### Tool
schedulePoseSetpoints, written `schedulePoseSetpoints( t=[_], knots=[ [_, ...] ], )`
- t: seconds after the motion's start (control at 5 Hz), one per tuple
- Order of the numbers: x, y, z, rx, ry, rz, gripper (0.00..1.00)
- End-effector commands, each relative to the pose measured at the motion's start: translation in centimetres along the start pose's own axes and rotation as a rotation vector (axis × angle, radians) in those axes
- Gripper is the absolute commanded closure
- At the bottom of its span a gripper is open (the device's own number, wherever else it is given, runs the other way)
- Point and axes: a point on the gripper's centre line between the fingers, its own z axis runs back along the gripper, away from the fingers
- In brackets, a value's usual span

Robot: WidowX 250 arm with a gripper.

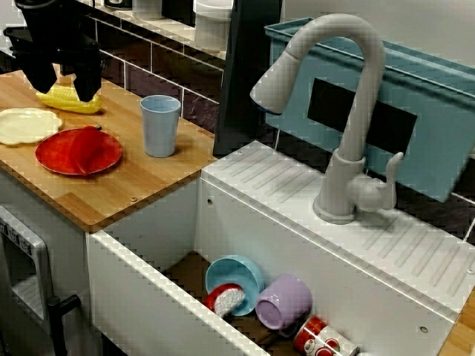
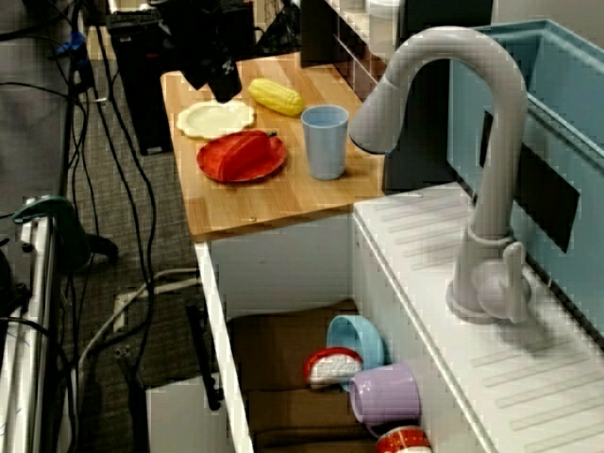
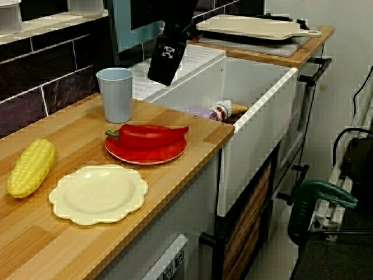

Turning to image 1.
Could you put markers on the black upright panel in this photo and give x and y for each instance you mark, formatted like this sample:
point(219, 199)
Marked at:
point(241, 74)

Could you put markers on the teal plastic box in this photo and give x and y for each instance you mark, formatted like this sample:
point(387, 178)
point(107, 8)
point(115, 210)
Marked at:
point(438, 141)

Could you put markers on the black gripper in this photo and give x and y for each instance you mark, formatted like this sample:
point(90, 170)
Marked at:
point(52, 41)

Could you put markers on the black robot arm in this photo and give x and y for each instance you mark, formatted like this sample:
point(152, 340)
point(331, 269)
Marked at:
point(48, 6)

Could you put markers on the white toy sink basin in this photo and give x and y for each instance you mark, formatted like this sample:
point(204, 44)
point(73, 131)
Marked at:
point(259, 222)

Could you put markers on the purple mug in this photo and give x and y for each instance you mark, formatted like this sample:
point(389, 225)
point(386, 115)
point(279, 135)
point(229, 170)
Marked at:
point(285, 296)

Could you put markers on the red toy pepper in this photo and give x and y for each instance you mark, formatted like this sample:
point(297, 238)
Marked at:
point(85, 148)

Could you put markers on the red rimmed cup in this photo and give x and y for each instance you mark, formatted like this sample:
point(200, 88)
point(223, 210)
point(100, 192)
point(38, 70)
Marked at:
point(319, 333)

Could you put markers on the grey toy oven panel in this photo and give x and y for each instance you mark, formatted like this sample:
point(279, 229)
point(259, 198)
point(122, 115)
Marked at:
point(22, 259)

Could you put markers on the light blue bowl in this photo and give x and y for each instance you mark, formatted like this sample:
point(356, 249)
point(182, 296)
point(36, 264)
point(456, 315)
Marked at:
point(237, 270)

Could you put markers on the red white toy food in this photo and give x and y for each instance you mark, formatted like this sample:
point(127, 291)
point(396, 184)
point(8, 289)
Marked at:
point(230, 300)

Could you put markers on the red round plate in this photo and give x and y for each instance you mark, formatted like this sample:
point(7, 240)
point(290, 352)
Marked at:
point(55, 155)

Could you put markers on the large white container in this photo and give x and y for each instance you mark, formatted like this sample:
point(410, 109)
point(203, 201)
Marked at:
point(211, 26)

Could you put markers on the grey toy faucet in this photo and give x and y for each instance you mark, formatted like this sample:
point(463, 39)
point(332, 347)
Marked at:
point(371, 74)

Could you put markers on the light blue plastic cup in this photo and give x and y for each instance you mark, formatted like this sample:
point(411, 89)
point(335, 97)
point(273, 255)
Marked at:
point(159, 130)

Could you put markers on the yellow toy corn cob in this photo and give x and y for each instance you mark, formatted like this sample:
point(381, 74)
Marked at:
point(63, 98)

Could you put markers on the cream scalloped plate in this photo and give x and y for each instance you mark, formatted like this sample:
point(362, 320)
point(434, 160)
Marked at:
point(22, 126)

